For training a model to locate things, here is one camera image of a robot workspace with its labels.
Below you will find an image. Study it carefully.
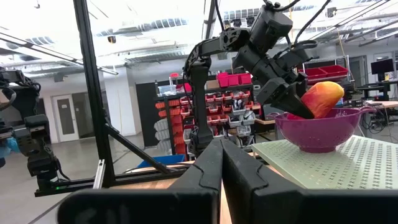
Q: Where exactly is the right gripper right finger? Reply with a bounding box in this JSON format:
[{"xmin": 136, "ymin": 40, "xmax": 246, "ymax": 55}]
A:
[{"xmin": 222, "ymin": 139, "xmax": 398, "ymax": 224}]

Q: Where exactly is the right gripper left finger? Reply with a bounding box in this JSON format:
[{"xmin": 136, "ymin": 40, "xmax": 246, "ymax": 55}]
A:
[{"xmin": 57, "ymin": 138, "xmax": 224, "ymax": 224}]

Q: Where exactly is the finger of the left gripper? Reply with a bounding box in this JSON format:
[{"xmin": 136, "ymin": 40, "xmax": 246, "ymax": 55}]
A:
[
  {"xmin": 257, "ymin": 77, "xmax": 316, "ymax": 120},
  {"xmin": 295, "ymin": 80, "xmax": 309, "ymax": 98}
]

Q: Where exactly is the red yellow mango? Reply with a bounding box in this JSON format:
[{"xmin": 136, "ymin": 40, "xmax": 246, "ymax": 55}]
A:
[{"xmin": 286, "ymin": 80, "xmax": 345, "ymax": 121}]

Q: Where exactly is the purple colander bowl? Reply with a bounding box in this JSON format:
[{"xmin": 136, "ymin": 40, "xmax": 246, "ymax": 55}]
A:
[{"xmin": 267, "ymin": 106, "xmax": 377, "ymax": 154}]

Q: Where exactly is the shelf with large red bins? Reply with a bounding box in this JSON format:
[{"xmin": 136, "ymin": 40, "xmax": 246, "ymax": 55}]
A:
[{"xmin": 303, "ymin": 64, "xmax": 349, "ymax": 85}]

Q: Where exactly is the blue plastic bin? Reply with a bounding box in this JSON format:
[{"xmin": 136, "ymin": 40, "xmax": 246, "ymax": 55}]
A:
[{"xmin": 136, "ymin": 154, "xmax": 187, "ymax": 169}]

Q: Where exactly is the rack with red bins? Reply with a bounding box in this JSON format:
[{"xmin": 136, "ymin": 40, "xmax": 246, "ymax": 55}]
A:
[{"xmin": 154, "ymin": 72, "xmax": 262, "ymax": 156}]

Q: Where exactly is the pale green perforated metal shelf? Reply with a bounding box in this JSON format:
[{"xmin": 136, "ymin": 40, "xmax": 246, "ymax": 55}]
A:
[{"xmin": 251, "ymin": 134, "xmax": 398, "ymax": 190}]

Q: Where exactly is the black computer monitor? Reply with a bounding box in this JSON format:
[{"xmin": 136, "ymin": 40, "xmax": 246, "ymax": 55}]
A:
[{"xmin": 370, "ymin": 58, "xmax": 395, "ymax": 82}]

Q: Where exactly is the white door with window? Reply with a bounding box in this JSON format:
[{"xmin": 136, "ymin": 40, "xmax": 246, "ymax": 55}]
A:
[{"xmin": 51, "ymin": 94, "xmax": 80, "ymax": 142}]

